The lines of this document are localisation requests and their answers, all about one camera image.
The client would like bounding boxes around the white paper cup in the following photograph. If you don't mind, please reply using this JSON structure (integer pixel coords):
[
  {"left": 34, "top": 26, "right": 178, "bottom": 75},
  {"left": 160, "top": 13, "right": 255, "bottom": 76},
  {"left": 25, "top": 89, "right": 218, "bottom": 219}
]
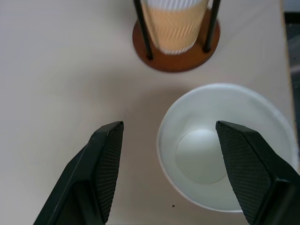
[{"left": 156, "top": 82, "right": 299, "bottom": 213}]

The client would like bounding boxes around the wire cup holder wooden base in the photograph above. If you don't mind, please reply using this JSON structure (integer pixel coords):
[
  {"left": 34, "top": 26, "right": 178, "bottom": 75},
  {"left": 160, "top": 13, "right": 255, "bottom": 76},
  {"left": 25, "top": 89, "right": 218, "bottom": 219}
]
[{"left": 132, "top": 0, "right": 222, "bottom": 73}]

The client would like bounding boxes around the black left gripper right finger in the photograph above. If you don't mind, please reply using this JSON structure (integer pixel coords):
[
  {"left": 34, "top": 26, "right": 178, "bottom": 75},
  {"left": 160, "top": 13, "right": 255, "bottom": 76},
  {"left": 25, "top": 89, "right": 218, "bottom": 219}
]
[{"left": 215, "top": 120, "right": 300, "bottom": 225}]

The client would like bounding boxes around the orange ribbed paper cup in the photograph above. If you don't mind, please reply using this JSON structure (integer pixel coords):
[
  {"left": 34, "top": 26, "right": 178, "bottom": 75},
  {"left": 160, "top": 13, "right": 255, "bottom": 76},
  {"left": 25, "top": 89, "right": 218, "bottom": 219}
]
[{"left": 140, "top": 0, "right": 210, "bottom": 56}]

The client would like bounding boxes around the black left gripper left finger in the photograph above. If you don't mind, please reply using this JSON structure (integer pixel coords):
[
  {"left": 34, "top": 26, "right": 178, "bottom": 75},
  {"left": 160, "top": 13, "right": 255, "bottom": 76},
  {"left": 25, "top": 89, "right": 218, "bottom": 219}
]
[{"left": 33, "top": 120, "right": 125, "bottom": 225}]

